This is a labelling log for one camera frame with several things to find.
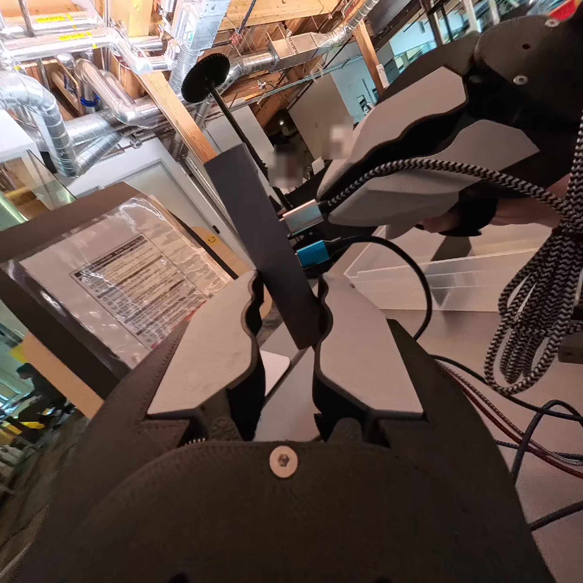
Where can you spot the black pole with round disc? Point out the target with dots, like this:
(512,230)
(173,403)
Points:
(205,77)

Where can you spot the wooden ceiling beam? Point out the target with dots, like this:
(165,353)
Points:
(173,114)

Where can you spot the white door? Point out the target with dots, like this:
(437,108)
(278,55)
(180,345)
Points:
(182,196)

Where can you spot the dark grey usb hub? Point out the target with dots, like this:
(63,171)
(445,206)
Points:
(264,237)

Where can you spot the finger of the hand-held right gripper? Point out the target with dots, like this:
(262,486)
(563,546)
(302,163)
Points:
(419,100)
(391,200)

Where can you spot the clear plastic box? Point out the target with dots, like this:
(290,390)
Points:
(455,278)

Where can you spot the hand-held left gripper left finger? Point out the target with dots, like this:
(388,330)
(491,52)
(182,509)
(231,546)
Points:
(214,346)

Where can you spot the laminated instruction sheet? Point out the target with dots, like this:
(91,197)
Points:
(114,273)

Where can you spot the white flat pad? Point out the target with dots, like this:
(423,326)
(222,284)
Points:
(273,369)

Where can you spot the yellow smiley sticker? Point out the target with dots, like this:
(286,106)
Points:
(210,238)

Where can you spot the instruction sheet on white stand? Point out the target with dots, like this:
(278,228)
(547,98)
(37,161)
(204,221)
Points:
(68,337)

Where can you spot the person's right hand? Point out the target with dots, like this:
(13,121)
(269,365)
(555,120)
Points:
(519,213)

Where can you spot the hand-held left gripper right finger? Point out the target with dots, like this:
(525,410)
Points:
(364,355)

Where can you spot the silver insulated duct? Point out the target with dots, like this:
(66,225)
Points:
(41,114)

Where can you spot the spiral metal duct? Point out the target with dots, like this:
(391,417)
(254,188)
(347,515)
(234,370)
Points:
(250,68)

